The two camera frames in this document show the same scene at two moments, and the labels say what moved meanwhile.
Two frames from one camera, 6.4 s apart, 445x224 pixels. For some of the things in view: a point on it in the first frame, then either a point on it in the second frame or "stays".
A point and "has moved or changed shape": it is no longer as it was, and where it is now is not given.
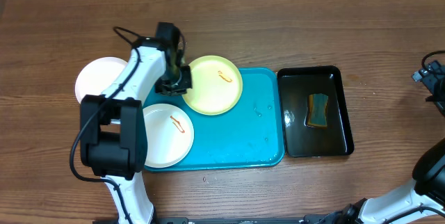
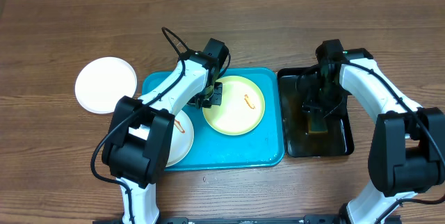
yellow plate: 216,85 has moved or changed shape
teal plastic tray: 252,135 stays
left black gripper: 188,84 -> 215,99
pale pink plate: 97,76 stays
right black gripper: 431,76 -> 314,104
